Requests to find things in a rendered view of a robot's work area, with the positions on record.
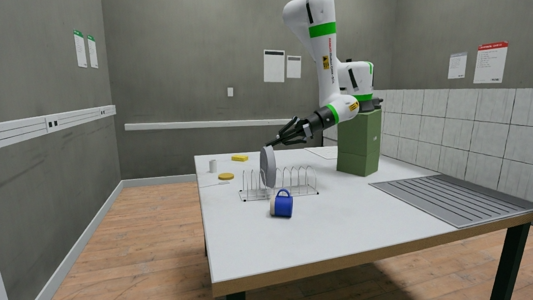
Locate small white cup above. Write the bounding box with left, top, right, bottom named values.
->
left=209, top=160, right=217, bottom=173

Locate white ribbed draining mat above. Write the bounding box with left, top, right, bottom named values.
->
left=304, top=146, right=338, bottom=160

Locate blue mug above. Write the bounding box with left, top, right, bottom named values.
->
left=270, top=189, right=293, bottom=217

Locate white tiled splashback wall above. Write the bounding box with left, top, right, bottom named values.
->
left=372, top=88, right=533, bottom=202

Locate yellow round disc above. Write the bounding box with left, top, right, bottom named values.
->
left=218, top=173, right=234, bottom=181

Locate yellow block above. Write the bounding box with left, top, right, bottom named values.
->
left=231, top=155, right=248, bottom=162

